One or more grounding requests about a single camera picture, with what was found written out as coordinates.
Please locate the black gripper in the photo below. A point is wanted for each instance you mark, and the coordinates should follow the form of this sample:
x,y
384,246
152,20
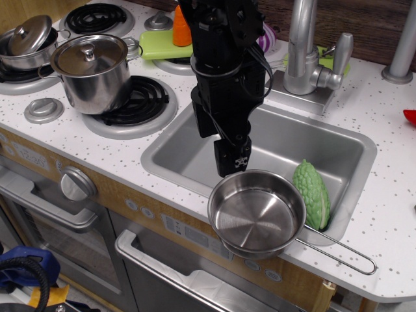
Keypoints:
x,y
222,106

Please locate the steel saucepan with wire handle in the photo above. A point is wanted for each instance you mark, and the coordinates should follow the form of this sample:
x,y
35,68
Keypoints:
x,y
258,214

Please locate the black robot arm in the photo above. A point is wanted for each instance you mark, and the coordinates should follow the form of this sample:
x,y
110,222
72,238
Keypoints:
x,y
230,69

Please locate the grey toy sink basin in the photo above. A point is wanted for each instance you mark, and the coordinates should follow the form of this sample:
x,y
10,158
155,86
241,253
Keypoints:
x,y
281,140

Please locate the green bitter melon toy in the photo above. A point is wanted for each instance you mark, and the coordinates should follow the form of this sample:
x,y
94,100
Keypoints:
x,y
315,194

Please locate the silver toy faucet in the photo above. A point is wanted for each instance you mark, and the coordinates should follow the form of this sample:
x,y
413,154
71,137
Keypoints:
x,y
305,84

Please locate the front right black burner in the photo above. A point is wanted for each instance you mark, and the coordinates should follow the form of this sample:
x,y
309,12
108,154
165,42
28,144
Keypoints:
x,y
152,106

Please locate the black burner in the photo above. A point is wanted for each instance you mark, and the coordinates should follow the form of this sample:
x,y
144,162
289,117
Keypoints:
x,y
16,83
152,106
98,18

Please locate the purple striped toy onion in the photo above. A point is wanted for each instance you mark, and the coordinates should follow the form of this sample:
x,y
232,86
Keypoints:
x,y
267,41

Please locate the orange toy carrot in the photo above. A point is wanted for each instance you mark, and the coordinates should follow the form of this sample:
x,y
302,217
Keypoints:
x,y
181,32

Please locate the green cutting board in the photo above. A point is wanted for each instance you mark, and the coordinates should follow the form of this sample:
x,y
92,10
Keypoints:
x,y
157,45

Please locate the grey stove knob rear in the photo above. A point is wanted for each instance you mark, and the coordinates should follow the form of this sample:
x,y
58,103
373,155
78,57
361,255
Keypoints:
x,y
158,22

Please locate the grey stove knob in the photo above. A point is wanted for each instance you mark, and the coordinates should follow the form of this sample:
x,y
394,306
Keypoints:
x,y
158,22
43,110

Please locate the silver oven dial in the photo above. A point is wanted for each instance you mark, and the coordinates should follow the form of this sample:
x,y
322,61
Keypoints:
x,y
75,185

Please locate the large steel pot with lid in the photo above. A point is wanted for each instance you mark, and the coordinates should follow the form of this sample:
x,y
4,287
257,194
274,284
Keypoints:
x,y
94,72

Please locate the red toy pepper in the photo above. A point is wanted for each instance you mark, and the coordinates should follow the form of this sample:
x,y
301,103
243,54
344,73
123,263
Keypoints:
x,y
410,115

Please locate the grey pole with base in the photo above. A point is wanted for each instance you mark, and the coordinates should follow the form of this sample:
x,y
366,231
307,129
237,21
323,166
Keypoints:
x,y
398,72

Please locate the grey stove knob front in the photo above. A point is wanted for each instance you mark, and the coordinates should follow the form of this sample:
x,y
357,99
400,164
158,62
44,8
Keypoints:
x,y
43,110

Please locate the rear left black burner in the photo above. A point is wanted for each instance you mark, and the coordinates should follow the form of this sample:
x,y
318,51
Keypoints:
x,y
98,18

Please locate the front left black burner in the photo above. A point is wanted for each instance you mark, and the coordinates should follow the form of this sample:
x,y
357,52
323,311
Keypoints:
x,y
16,83

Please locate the small steel pot with lid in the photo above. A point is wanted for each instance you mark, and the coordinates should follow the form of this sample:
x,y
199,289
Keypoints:
x,y
31,44

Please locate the dishwasher door with handle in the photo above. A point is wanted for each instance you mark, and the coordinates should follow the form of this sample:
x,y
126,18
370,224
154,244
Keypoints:
x,y
166,276

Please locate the oven door with handle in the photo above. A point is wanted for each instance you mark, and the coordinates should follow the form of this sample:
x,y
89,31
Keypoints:
x,y
79,234

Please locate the blue clamp with black hose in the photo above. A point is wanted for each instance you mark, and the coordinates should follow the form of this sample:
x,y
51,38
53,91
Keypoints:
x,y
28,267

